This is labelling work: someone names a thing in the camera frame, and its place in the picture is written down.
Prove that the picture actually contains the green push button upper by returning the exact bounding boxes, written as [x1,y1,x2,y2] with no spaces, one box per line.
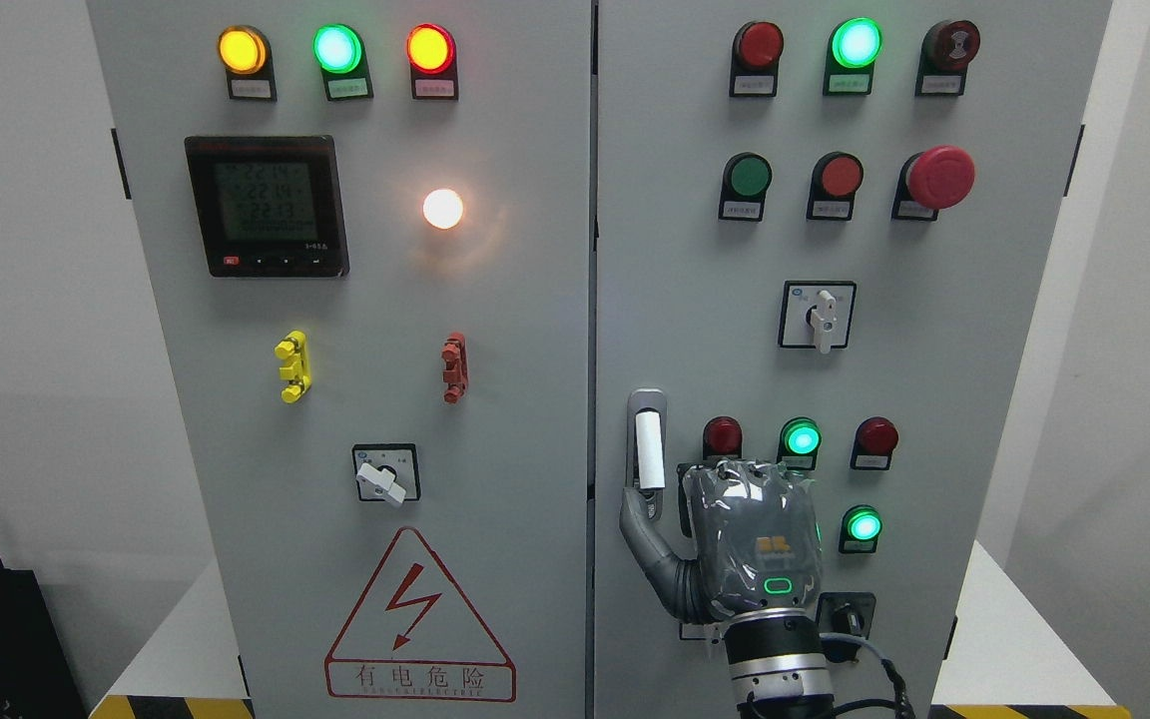
[718,152,773,222]

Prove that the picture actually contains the red emergency stop button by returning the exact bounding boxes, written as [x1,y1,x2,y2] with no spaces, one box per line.
[890,145,975,222]

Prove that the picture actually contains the white rotary switch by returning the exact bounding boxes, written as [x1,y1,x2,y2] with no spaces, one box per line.
[677,622,723,649]
[779,281,857,355]

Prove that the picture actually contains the green indicator light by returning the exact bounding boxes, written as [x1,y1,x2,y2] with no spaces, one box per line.
[823,17,882,95]
[777,415,822,471]
[837,504,882,554]
[313,23,373,101]

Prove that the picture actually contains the green indicator light lower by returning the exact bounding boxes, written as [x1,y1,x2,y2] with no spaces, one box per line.
[837,504,882,554]

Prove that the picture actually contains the white rotary switch upper right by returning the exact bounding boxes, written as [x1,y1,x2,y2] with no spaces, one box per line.
[779,281,857,355]

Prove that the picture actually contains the black box with antenna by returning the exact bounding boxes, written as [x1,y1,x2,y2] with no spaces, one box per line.
[0,556,89,718]

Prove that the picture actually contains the red indicator light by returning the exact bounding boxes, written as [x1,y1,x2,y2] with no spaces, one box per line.
[702,415,743,464]
[850,415,899,471]
[729,20,785,97]

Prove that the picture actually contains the red indicator light top right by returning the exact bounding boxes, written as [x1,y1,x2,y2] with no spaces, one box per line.
[729,20,785,97]

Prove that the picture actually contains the black selector knob switch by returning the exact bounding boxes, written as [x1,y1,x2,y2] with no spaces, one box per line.
[817,592,876,663]

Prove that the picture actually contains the grey right cabinet door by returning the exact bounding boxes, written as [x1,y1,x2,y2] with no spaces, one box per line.
[590,1,1112,718]

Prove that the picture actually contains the silver door handle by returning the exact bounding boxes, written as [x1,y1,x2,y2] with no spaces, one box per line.
[626,387,667,520]

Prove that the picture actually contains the red indicator light middle right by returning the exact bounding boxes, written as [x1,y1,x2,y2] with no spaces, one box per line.
[850,415,899,471]

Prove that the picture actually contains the black digital power meter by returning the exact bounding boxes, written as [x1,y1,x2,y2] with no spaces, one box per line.
[184,135,348,278]

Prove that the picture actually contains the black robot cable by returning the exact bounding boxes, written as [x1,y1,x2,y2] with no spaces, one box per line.
[735,638,915,719]

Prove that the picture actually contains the white glowing lamp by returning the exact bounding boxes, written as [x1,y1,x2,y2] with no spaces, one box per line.
[421,188,465,231]

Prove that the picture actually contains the green indicator light middle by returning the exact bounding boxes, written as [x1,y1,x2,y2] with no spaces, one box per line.
[777,415,822,471]

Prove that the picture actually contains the red push button upper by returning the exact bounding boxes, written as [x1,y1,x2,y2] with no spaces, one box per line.
[805,152,865,222]

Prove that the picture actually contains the yellow indicator light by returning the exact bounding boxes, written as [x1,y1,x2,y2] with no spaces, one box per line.
[219,26,276,102]

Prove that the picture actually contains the red indicator light middle left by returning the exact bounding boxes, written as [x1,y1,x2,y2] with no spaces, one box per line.
[702,415,743,464]

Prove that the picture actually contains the dark red buzzer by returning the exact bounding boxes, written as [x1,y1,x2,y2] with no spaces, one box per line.
[914,20,981,97]

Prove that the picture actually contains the white rotary switch lower right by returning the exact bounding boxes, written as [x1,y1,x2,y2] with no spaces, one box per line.
[677,622,723,649]

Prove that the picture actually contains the yellow terminal clip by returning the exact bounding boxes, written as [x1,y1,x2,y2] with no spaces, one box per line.
[275,331,313,404]

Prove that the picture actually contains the grey cabinet door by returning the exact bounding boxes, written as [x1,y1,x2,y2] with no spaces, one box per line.
[89,1,593,718]
[590,1,1112,718]

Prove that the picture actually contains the grey left cabinet door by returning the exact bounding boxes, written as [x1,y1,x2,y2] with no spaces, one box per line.
[89,1,593,718]

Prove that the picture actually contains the red terminal clip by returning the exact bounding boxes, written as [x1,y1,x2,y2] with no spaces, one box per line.
[440,332,469,404]

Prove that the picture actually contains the green indicator light top left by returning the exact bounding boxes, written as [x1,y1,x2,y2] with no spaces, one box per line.
[313,23,373,101]

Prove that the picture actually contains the red electric warning sticker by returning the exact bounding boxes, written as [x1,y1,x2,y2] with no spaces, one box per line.
[323,526,518,704]

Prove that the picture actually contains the red-orange indicator light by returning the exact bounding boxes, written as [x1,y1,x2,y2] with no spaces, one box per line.
[406,23,459,101]

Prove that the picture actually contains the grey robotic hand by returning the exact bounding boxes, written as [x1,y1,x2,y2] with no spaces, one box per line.
[619,458,825,624]

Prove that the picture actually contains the green indicator light top right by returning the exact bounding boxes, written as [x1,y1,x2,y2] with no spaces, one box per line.
[823,17,882,95]

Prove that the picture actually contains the white rotary switch left door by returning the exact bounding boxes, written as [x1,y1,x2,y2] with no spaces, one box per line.
[351,442,421,506]

